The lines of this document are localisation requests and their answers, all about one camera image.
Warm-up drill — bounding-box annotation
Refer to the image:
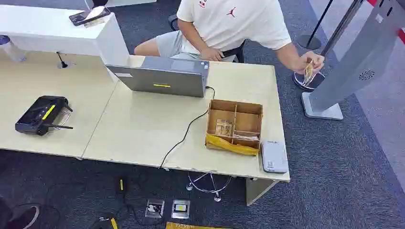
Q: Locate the person's right hand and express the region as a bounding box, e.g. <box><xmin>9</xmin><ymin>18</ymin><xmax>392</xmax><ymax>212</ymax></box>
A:
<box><xmin>199</xmin><ymin>47</ymin><xmax>225</xmax><ymax>62</ymax></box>

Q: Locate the person's left hand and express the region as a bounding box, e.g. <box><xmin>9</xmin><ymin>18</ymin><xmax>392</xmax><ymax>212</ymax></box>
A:
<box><xmin>291</xmin><ymin>51</ymin><xmax>326</xmax><ymax>75</ymax></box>

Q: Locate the person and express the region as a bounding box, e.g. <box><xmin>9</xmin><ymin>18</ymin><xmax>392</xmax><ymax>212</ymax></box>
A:
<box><xmin>134</xmin><ymin>0</ymin><xmax>325</xmax><ymax>75</ymax></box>

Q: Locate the grey laptop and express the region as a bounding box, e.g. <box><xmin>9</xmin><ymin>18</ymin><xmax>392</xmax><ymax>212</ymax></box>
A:
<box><xmin>106</xmin><ymin>56</ymin><xmax>211</xmax><ymax>98</ymax></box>

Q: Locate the grey kiosk stand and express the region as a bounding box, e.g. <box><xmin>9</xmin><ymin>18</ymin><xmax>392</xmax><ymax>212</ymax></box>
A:
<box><xmin>300</xmin><ymin>0</ymin><xmax>405</xmax><ymax>121</ymax></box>

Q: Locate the card stack in clear wrap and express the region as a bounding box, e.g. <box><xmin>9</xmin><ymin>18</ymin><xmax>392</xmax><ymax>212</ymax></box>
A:
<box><xmin>215</xmin><ymin>119</ymin><xmax>234</xmax><ymax>136</ymax></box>

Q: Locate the wooden card box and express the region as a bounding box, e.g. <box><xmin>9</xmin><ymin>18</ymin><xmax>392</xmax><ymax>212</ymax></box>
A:
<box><xmin>204</xmin><ymin>99</ymin><xmax>264</xmax><ymax>156</ymax></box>

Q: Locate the flat card stack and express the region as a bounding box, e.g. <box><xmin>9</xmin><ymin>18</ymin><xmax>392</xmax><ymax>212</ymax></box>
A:
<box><xmin>233</xmin><ymin>134</ymin><xmax>260</xmax><ymax>142</ymax></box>

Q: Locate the yellow plastic bag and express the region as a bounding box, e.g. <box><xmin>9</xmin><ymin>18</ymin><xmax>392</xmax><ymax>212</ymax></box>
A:
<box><xmin>205</xmin><ymin>133</ymin><xmax>260</xmax><ymax>156</ymax></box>

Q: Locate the white flat device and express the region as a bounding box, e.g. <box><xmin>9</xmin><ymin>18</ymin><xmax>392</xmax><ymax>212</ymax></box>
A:
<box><xmin>261</xmin><ymin>140</ymin><xmax>289</xmax><ymax>174</ymax></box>

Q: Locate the red barrier belt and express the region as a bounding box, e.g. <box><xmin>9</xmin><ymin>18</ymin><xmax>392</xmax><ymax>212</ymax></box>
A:
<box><xmin>367</xmin><ymin>0</ymin><xmax>405</xmax><ymax>45</ymax></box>

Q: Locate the black smartphone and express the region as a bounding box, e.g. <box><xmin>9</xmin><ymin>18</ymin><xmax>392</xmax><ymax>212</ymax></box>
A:
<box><xmin>68</xmin><ymin>6</ymin><xmax>112</xmax><ymax>27</ymax></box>

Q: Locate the pale desk leg panel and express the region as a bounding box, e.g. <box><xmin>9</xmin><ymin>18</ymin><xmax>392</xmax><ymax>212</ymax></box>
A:
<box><xmin>245</xmin><ymin>177</ymin><xmax>280</xmax><ymax>207</ymax></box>

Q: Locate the chrome stool base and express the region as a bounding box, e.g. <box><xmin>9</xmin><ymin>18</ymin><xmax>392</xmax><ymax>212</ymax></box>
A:
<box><xmin>185</xmin><ymin>172</ymin><xmax>234</xmax><ymax>203</ymax></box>

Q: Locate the silver floor socket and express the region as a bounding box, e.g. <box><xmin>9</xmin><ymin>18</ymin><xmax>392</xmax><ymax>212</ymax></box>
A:
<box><xmin>171</xmin><ymin>199</ymin><xmax>191</xmax><ymax>220</ymax></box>
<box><xmin>144</xmin><ymin>198</ymin><xmax>165</xmax><ymax>219</ymax></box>

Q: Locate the white desk partition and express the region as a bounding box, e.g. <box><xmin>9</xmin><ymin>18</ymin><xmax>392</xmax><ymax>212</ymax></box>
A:
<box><xmin>0</xmin><ymin>4</ymin><xmax>131</xmax><ymax>67</ymax></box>

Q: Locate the yellow package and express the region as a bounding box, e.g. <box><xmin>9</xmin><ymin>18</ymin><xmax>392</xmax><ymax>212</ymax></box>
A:
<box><xmin>165</xmin><ymin>221</ymin><xmax>230</xmax><ymax>229</ymax></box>

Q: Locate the black remote controller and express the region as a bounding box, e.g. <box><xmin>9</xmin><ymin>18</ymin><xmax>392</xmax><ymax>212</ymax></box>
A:
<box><xmin>15</xmin><ymin>95</ymin><xmax>74</xmax><ymax>137</ymax></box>

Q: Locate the black device with yellow label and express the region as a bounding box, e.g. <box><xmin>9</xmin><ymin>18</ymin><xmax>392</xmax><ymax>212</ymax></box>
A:
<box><xmin>89</xmin><ymin>214</ymin><xmax>120</xmax><ymax>229</ymax></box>

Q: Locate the clear water bottle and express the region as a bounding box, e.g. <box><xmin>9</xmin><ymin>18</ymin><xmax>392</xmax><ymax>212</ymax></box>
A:
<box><xmin>0</xmin><ymin>34</ymin><xmax>27</xmax><ymax>63</ymax></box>

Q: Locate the black stanchion post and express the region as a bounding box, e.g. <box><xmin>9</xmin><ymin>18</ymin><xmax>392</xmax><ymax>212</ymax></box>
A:
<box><xmin>293</xmin><ymin>0</ymin><xmax>364</xmax><ymax>93</ymax></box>
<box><xmin>296</xmin><ymin>0</ymin><xmax>335</xmax><ymax>51</ymax></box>

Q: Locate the black laptop cable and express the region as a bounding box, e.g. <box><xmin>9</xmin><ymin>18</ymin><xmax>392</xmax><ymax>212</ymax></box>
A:
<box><xmin>159</xmin><ymin>85</ymin><xmax>216</xmax><ymax>169</ymax></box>

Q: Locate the black desk cable stub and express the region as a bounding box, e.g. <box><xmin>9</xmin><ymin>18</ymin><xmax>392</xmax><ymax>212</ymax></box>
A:
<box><xmin>56</xmin><ymin>52</ymin><xmax>69</xmax><ymax>70</ymax></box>

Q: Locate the black floor cable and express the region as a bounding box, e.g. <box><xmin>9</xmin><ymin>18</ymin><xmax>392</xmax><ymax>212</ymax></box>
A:
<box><xmin>122</xmin><ymin>192</ymin><xmax>160</xmax><ymax>226</ymax></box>

